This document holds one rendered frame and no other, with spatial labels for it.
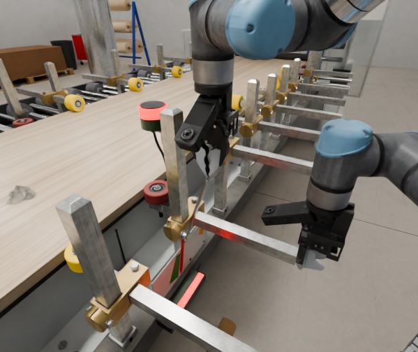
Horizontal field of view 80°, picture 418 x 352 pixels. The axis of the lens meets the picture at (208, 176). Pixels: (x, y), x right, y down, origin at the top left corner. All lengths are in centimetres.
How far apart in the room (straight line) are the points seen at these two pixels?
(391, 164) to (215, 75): 32
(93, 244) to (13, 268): 25
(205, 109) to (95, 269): 33
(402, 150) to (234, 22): 32
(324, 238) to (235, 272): 114
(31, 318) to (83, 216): 42
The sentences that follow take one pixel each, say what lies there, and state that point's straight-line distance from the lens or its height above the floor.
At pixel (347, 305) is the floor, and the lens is 170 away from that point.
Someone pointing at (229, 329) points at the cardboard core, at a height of 7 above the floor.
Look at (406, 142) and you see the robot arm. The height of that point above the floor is 116.
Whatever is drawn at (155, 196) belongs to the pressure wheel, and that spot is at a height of 91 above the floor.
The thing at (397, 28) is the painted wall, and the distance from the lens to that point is 933.
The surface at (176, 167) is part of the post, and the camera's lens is 56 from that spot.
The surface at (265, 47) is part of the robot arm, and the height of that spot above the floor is 129.
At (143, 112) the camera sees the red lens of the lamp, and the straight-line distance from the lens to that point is 54.
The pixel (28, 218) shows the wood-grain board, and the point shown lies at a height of 90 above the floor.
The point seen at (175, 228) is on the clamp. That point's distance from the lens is 66.
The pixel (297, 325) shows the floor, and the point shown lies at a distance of 155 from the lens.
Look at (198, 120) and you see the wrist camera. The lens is 46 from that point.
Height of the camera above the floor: 133
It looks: 33 degrees down
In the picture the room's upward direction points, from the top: straight up
